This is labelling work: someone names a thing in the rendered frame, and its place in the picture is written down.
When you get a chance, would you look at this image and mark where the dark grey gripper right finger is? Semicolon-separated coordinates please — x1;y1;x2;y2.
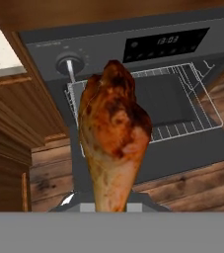
126;191;173;212

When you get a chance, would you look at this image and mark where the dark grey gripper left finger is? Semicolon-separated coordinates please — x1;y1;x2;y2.
48;190;97;212

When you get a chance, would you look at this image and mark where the roasted chicken drumstick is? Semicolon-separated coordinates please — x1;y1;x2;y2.
77;59;153;212

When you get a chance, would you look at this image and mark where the dark grey oven door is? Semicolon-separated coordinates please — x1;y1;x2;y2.
67;122;224;194

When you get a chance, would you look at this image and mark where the black round oven knob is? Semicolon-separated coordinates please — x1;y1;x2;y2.
55;52;86;83

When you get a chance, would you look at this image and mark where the dark grey oven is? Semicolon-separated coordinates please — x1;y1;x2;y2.
18;5;224;139

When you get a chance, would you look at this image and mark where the wooden cupboard door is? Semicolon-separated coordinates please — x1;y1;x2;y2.
0;124;33;212

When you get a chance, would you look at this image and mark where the wooden drawer front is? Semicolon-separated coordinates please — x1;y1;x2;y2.
0;76;69;149

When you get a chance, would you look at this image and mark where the wooden cupboard door handle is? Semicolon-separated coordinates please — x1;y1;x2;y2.
20;171;32;212

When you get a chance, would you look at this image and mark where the silver wire oven rack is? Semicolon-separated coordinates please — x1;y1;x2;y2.
64;62;224;146

